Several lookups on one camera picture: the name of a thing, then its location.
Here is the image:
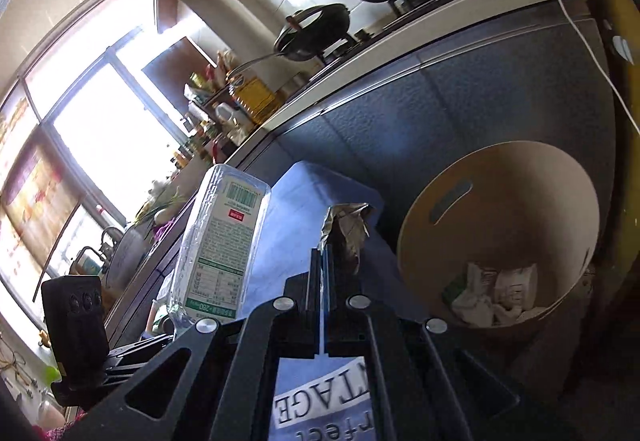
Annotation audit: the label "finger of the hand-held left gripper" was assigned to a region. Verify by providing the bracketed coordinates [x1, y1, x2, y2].
[102, 338, 177, 384]

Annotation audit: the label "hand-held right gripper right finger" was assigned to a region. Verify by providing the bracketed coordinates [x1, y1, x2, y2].
[322, 246, 556, 441]

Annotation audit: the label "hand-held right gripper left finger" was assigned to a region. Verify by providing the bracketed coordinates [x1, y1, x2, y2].
[65, 247, 322, 441]

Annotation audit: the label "brown wrapper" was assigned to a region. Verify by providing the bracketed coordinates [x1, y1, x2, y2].
[320, 203, 376, 275]

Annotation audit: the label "clear plastic food package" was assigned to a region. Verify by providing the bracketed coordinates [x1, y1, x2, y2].
[167, 164, 272, 339]

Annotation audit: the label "beige round waste bin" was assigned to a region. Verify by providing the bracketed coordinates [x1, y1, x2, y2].
[397, 141, 601, 329]

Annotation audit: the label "steel faucet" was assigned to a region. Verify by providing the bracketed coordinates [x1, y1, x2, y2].
[75, 226, 126, 272]

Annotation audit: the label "blue printed tablecloth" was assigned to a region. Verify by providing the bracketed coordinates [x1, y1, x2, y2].
[145, 161, 401, 441]

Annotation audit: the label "crumpled white paper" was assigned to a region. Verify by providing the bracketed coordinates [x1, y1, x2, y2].
[442, 263, 497, 327]

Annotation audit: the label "green vegetables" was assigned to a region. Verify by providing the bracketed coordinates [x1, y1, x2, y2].
[132, 178, 187, 232]

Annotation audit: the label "crumpled white packet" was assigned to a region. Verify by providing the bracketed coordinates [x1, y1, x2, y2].
[492, 265, 546, 322]

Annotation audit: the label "row of condiment bottles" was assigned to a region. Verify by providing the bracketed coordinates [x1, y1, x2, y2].
[170, 113, 236, 172]

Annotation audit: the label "white plastic jug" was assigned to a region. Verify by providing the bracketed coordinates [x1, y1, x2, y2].
[212, 102, 251, 142]

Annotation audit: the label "kitchen window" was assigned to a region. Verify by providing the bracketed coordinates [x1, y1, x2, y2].
[0, 0, 201, 322]

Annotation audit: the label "yellow cooking oil bottle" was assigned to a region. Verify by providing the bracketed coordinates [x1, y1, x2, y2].
[232, 76, 281, 124]

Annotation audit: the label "small steel container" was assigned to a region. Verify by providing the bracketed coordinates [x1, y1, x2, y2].
[280, 73, 312, 96]

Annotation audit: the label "grey kitchen cabinet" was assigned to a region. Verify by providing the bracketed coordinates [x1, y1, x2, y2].
[105, 0, 618, 357]

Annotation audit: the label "pile of food packets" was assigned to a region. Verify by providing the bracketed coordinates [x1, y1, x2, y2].
[185, 50, 241, 96]

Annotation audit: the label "glass pan lid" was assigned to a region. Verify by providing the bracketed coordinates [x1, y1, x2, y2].
[276, 4, 349, 52]

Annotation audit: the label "black pan with steel handle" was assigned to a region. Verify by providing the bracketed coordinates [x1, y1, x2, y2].
[217, 3, 352, 86]

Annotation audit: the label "brown wall cabinet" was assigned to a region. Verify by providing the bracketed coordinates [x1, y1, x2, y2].
[142, 36, 211, 102]

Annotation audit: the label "white charging cable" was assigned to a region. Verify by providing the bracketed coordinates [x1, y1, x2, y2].
[534, 0, 640, 132]

